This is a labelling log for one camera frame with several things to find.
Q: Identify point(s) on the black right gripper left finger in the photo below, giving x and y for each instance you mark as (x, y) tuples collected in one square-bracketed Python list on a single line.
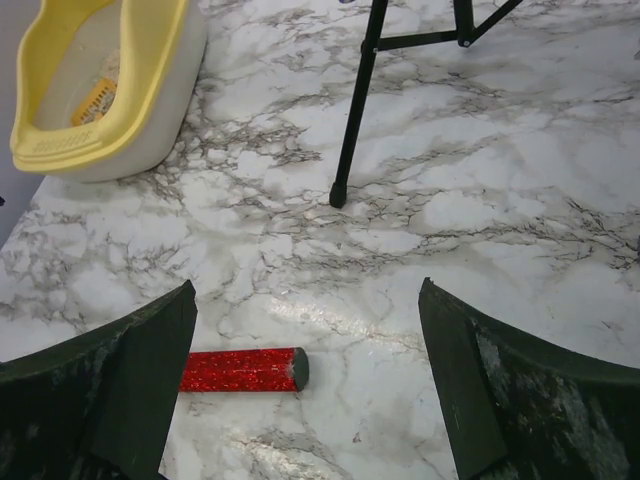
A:
[(100, 405)]

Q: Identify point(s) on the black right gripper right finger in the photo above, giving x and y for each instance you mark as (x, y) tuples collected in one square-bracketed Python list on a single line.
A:
[(519, 407)]

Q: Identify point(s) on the orange litter scoop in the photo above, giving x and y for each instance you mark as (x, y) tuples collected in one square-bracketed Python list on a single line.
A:
[(96, 104)]

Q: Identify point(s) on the cat litter granules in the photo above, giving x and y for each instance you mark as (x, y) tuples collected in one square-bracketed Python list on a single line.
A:
[(110, 67)]

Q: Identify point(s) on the yellow and grey litter box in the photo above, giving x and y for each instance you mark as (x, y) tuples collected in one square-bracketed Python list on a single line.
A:
[(161, 47)]

